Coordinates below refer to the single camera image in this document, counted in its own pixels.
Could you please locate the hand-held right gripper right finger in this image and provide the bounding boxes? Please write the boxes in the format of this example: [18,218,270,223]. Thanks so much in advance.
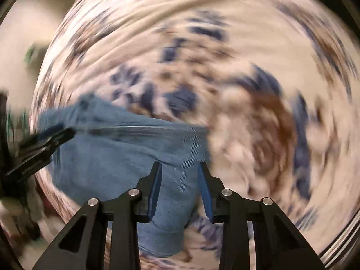
[197,162,327,270]

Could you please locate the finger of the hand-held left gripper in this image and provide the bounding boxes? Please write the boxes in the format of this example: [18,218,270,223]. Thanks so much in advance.
[4,152,52,179]
[17,124,76,158]

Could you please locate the green white plastic bag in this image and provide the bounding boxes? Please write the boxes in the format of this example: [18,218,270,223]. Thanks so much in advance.
[24,44,43,68]

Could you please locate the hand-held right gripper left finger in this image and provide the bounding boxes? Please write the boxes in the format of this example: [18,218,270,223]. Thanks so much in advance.
[32,162,163,270]

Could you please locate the floral bed blanket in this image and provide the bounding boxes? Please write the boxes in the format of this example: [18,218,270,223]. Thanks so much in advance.
[29,0,360,270]

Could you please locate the blue denim pants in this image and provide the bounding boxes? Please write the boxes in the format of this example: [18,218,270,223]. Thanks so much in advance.
[36,94,211,258]

